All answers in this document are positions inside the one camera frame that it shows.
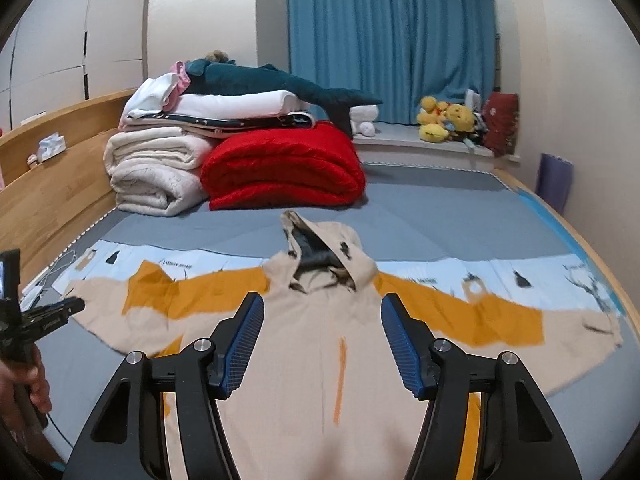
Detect beige and orange hoodie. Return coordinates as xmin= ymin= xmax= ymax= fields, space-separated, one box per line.
xmin=58 ymin=211 xmax=623 ymax=479

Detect person's left hand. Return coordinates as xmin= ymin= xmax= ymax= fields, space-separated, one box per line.
xmin=0 ymin=346 xmax=52 ymax=430

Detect wooden headboard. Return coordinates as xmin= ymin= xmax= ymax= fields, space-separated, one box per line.
xmin=1 ymin=89 xmax=134 ymax=286

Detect tissue pack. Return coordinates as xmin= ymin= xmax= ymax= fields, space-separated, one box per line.
xmin=37 ymin=132 xmax=66 ymax=162

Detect cream folded quilt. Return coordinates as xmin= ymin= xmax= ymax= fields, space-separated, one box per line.
xmin=103 ymin=127 xmax=216 ymax=217

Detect grey printed bed sheet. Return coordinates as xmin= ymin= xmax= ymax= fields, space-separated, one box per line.
xmin=38 ymin=164 xmax=639 ymax=479

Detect purple folded mat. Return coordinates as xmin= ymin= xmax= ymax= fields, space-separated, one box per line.
xmin=535 ymin=153 xmax=574 ymax=214

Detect white folded bedding stack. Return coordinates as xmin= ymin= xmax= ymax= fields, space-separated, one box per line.
xmin=119 ymin=73 xmax=317 ymax=139

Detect white wardrobe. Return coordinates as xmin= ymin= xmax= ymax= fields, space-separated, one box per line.
xmin=1 ymin=0 xmax=145 ymax=132

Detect dark teal shark plush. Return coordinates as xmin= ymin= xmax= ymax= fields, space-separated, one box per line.
xmin=186 ymin=58 xmax=383 ymax=138

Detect dark red bag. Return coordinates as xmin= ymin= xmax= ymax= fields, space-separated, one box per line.
xmin=482 ymin=91 xmax=520 ymax=157

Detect yellow plush toys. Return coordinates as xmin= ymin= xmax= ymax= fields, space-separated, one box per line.
xmin=416 ymin=96 xmax=475 ymax=143

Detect red folded blanket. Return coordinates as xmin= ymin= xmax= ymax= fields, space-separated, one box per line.
xmin=200 ymin=122 xmax=366 ymax=210

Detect white plush toy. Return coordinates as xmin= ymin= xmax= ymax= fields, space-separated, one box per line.
xmin=349 ymin=105 xmax=378 ymax=138

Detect blue curtain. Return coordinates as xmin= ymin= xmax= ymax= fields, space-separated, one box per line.
xmin=288 ymin=0 xmax=497 ymax=124

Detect white charging cable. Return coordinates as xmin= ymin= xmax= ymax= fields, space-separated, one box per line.
xmin=20 ymin=249 xmax=77 ymax=311

